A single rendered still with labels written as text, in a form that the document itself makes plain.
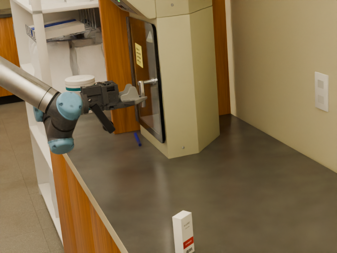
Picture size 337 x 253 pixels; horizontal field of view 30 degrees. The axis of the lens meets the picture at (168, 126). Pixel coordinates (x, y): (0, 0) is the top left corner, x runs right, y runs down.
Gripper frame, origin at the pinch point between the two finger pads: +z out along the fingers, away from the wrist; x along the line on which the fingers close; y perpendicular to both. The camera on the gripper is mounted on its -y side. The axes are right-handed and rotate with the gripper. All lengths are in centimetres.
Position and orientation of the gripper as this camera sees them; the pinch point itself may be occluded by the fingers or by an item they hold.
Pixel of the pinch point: (142, 99)
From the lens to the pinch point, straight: 208.1
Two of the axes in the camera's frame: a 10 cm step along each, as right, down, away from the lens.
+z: 9.4, -1.7, 2.9
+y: -0.8, -9.5, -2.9
